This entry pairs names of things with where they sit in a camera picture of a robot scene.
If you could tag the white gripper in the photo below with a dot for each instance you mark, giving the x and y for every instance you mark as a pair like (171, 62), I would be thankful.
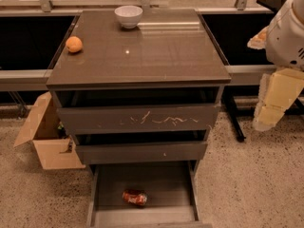
(285, 43)

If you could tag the red coke can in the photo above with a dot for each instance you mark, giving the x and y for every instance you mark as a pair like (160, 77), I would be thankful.
(136, 197)

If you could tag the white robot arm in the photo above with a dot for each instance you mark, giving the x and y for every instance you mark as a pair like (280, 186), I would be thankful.
(283, 41)

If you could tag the top grey drawer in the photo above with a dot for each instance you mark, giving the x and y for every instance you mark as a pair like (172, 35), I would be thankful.
(138, 118)

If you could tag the grey drawer cabinet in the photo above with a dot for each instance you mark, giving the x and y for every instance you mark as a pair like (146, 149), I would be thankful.
(167, 59)

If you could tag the open bottom grey drawer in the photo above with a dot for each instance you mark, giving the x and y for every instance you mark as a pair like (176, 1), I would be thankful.
(171, 196)

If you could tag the middle grey drawer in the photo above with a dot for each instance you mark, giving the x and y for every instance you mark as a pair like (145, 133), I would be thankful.
(141, 152)

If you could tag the white ceramic bowl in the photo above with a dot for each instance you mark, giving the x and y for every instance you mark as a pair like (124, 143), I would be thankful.
(129, 16)

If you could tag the orange fruit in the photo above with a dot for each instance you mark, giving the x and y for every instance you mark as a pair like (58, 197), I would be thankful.
(74, 44)

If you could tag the brown cardboard box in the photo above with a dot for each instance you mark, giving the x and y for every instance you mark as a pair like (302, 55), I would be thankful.
(41, 129)

